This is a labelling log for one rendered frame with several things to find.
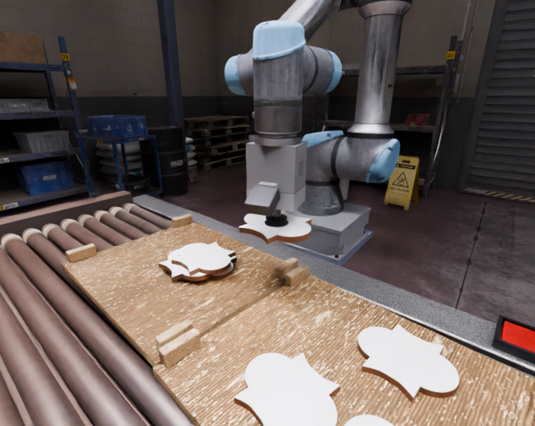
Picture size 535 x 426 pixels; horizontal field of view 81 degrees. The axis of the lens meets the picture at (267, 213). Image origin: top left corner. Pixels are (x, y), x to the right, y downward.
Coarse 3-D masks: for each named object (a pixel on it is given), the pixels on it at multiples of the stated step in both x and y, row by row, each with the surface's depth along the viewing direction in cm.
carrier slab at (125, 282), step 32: (192, 224) 91; (96, 256) 73; (128, 256) 73; (160, 256) 73; (256, 256) 73; (96, 288) 61; (128, 288) 61; (160, 288) 61; (192, 288) 61; (224, 288) 61; (256, 288) 61; (128, 320) 53; (160, 320) 53; (192, 320) 53; (224, 320) 53
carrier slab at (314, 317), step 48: (288, 288) 61; (336, 288) 61; (240, 336) 49; (288, 336) 49; (336, 336) 49; (432, 336) 49; (192, 384) 41; (240, 384) 41; (384, 384) 41; (480, 384) 41; (528, 384) 41
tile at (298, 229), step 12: (252, 216) 58; (264, 216) 58; (288, 216) 58; (240, 228) 54; (252, 228) 53; (264, 228) 53; (276, 228) 53; (288, 228) 53; (300, 228) 53; (264, 240) 51; (288, 240) 51; (300, 240) 51
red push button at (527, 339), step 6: (504, 324) 53; (510, 324) 53; (504, 330) 51; (510, 330) 51; (516, 330) 51; (522, 330) 51; (528, 330) 51; (504, 336) 50; (510, 336) 50; (516, 336) 50; (522, 336) 50; (528, 336) 50; (534, 336) 50; (510, 342) 49; (516, 342) 49; (522, 342) 49; (528, 342) 49; (534, 342) 49; (528, 348) 48; (534, 348) 48
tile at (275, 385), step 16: (256, 368) 42; (272, 368) 42; (288, 368) 42; (304, 368) 42; (256, 384) 40; (272, 384) 40; (288, 384) 40; (304, 384) 40; (320, 384) 40; (336, 384) 40; (240, 400) 38; (256, 400) 38; (272, 400) 38; (288, 400) 38; (304, 400) 38; (320, 400) 38; (256, 416) 36; (272, 416) 36; (288, 416) 36; (304, 416) 36; (320, 416) 36; (336, 416) 36
